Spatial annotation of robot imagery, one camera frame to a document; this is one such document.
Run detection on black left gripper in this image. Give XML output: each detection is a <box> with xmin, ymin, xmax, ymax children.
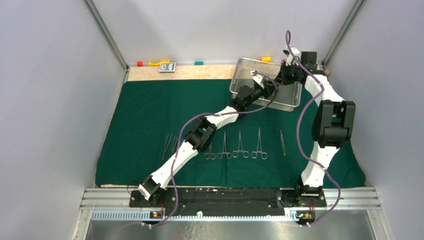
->
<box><xmin>243</xmin><ymin>80</ymin><xmax>278</xmax><ymax>108</ymax></box>

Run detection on metal mesh instrument tray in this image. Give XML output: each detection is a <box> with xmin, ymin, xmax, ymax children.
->
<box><xmin>229</xmin><ymin>57</ymin><xmax>302</xmax><ymax>112</ymax></box>

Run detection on steel scalpel handle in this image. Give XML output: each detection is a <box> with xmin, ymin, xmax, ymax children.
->
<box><xmin>280</xmin><ymin>130</ymin><xmax>287</xmax><ymax>156</ymax></box>

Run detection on dark green surgical drape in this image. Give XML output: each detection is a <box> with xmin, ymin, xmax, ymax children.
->
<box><xmin>95</xmin><ymin>78</ymin><xmax>367</xmax><ymax>190</ymax></box>

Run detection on surgical forceps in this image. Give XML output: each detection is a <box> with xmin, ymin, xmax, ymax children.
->
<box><xmin>232</xmin><ymin>129</ymin><xmax>249</xmax><ymax>158</ymax></box>

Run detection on ring-handled forceps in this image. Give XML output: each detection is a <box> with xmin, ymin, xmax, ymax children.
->
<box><xmin>217</xmin><ymin>131</ymin><xmax>233</xmax><ymax>160</ymax></box>
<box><xmin>250</xmin><ymin>127</ymin><xmax>268</xmax><ymax>160</ymax></box>

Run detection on surgical scissors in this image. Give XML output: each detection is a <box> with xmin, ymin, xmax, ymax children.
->
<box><xmin>204</xmin><ymin>142</ymin><xmax>217</xmax><ymax>160</ymax></box>

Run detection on steel tweezers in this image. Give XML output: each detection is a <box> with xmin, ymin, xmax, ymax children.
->
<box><xmin>161</xmin><ymin>133</ymin><xmax>173</xmax><ymax>160</ymax></box>
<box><xmin>171</xmin><ymin>136</ymin><xmax>178</xmax><ymax>154</ymax></box>

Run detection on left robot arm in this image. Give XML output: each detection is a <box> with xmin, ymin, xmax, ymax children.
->
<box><xmin>138</xmin><ymin>83</ymin><xmax>275</xmax><ymax>207</ymax></box>

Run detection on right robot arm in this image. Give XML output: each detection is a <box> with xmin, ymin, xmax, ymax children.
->
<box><xmin>277</xmin><ymin>47</ymin><xmax>356</xmax><ymax>206</ymax></box>

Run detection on yellow wooden block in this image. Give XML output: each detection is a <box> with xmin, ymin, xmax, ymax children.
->
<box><xmin>261</xmin><ymin>56</ymin><xmax>272</xmax><ymax>63</ymax></box>

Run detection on playing card box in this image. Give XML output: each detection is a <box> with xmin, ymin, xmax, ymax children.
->
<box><xmin>159</xmin><ymin>62</ymin><xmax>176</xmax><ymax>73</ymax></box>

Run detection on yellow toy piece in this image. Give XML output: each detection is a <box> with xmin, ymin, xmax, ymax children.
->
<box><xmin>148</xmin><ymin>60</ymin><xmax>170</xmax><ymax>67</ymax></box>

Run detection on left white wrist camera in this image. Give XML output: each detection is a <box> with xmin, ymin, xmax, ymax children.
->
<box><xmin>250</xmin><ymin>70</ymin><xmax>268</xmax><ymax>89</ymax></box>

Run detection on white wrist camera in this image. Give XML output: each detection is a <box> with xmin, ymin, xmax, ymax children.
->
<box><xmin>250</xmin><ymin>70</ymin><xmax>268</xmax><ymax>89</ymax></box>
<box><xmin>283</xmin><ymin>47</ymin><xmax>301</xmax><ymax>66</ymax></box>

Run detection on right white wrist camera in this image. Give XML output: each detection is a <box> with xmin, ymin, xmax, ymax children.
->
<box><xmin>283</xmin><ymin>47</ymin><xmax>301</xmax><ymax>66</ymax></box>

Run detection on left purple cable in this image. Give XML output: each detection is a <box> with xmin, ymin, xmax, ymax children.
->
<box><xmin>145</xmin><ymin>70</ymin><xmax>279</xmax><ymax>229</ymax></box>

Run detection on purple cable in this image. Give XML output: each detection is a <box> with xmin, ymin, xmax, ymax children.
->
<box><xmin>145</xmin><ymin>70</ymin><xmax>279</xmax><ymax>229</ymax></box>
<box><xmin>285</xmin><ymin>30</ymin><xmax>342</xmax><ymax>228</ymax></box>

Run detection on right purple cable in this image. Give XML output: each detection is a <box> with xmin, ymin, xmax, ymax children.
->
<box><xmin>285</xmin><ymin>30</ymin><xmax>342</xmax><ymax>228</ymax></box>

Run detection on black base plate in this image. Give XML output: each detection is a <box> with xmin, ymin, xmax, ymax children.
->
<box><xmin>129</xmin><ymin>187</ymin><xmax>327</xmax><ymax>217</ymax></box>

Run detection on aluminium frame rail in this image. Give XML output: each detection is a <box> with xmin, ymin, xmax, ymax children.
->
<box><xmin>80</xmin><ymin>187</ymin><xmax>381</xmax><ymax>210</ymax></box>

